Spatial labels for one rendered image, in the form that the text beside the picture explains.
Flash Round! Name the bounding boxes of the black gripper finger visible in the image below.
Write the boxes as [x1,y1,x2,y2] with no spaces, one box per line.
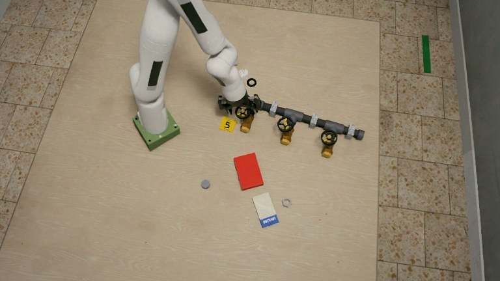
[218,96,235,114]
[241,94,262,114]

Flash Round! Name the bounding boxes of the grey pipe manifold with three valves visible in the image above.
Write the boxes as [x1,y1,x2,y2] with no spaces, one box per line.
[235,100,365,157]

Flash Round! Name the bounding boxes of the grey round disc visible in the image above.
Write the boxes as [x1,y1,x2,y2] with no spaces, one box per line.
[201,180,210,189]

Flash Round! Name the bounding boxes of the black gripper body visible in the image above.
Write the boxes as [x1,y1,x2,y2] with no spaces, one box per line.
[225,91,250,107]

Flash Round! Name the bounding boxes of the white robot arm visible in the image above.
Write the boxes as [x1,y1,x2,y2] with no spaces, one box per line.
[129,0,249,134]

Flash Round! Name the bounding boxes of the red flat rectangular block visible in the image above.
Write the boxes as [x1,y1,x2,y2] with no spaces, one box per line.
[234,153,264,191]

